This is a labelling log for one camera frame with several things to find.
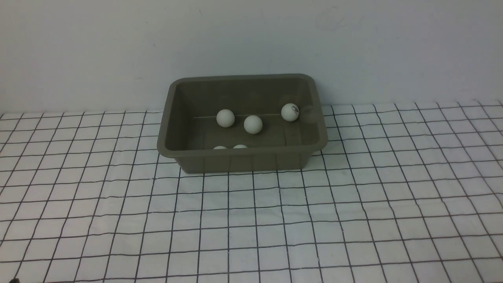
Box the white ping-pong ball with logo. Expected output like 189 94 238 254
216 109 235 128

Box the white ping-pong ball marked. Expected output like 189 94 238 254
281 103 300 122

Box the olive plastic bin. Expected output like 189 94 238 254
157 74 328 173

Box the white grid-pattern tablecloth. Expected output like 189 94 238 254
0 101 503 283

